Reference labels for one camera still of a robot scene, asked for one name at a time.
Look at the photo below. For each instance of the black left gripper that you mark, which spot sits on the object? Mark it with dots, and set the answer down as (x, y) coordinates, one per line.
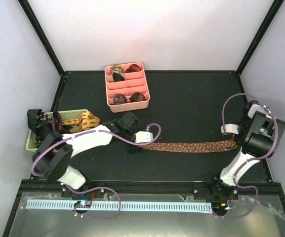
(134, 148)

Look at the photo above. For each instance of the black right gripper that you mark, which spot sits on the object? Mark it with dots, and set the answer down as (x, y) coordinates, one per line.
(238, 138)

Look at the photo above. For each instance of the brown floral necktie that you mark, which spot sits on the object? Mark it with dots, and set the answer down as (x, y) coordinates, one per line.
(204, 147)

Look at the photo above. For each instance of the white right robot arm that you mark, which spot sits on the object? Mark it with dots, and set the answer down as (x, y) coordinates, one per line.
(257, 135)

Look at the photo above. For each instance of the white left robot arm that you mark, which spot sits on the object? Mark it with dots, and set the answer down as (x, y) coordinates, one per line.
(62, 141)

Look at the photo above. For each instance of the blue patterned rolled tie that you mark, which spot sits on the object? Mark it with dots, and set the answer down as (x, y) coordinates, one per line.
(119, 99)

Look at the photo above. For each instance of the dark brown rolled tie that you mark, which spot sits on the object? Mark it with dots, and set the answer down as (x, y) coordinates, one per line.
(137, 97)

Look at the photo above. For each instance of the yellow patterned tie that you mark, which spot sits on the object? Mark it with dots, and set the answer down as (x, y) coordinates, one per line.
(85, 121)

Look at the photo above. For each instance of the pink divided organizer box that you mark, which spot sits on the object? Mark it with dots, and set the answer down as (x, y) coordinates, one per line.
(134, 82)

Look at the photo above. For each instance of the light green plastic basket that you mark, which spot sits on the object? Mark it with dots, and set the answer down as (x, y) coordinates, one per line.
(70, 114)

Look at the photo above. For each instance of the dark striped tie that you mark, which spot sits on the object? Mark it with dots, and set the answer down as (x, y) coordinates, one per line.
(56, 122)

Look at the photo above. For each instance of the black orange rolled tie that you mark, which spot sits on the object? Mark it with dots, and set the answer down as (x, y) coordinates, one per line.
(133, 68)

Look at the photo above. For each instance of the floral rolled tie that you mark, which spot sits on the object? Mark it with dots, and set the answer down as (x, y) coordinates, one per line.
(116, 69)

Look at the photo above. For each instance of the black patterned tie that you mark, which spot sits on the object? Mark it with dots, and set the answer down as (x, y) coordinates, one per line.
(39, 122)

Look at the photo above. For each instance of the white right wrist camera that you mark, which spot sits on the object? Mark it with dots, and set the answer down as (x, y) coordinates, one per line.
(229, 129)

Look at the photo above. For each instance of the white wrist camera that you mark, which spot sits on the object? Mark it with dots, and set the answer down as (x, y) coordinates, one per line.
(229, 129)
(143, 137)

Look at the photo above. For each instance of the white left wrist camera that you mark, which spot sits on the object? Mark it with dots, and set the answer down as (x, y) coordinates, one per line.
(143, 137)

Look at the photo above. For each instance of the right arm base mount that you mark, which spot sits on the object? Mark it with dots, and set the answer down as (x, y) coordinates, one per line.
(220, 196)

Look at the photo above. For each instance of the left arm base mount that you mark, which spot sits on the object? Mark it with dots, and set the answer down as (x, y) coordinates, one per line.
(87, 198)

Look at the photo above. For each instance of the light blue cable duct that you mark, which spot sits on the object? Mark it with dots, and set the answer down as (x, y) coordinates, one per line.
(142, 206)

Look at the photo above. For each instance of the black corner frame post right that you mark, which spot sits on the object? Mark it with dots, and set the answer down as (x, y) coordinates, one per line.
(269, 17)

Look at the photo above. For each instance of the black corner frame post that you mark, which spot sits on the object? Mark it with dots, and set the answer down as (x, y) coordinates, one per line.
(269, 17)
(41, 34)

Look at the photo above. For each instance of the black corner frame post left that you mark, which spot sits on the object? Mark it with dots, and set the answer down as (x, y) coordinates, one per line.
(41, 34)

